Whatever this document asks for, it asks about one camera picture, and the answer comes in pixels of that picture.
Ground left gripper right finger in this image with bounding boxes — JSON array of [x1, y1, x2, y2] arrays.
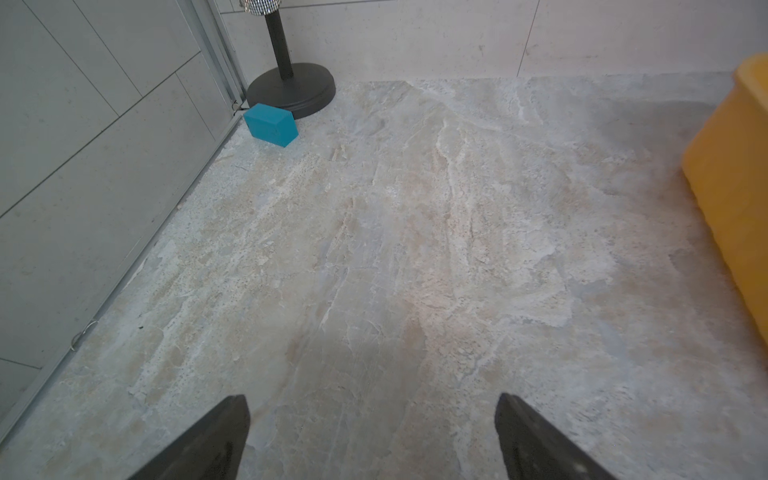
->
[[494, 393, 615, 480]]

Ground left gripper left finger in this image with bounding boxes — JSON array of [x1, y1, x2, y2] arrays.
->
[[130, 394, 251, 479]]

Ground yellow plastic storage box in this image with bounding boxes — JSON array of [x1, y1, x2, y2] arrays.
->
[[682, 53, 767, 338]]

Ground teal small block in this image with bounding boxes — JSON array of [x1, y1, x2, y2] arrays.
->
[[243, 104, 299, 147]]

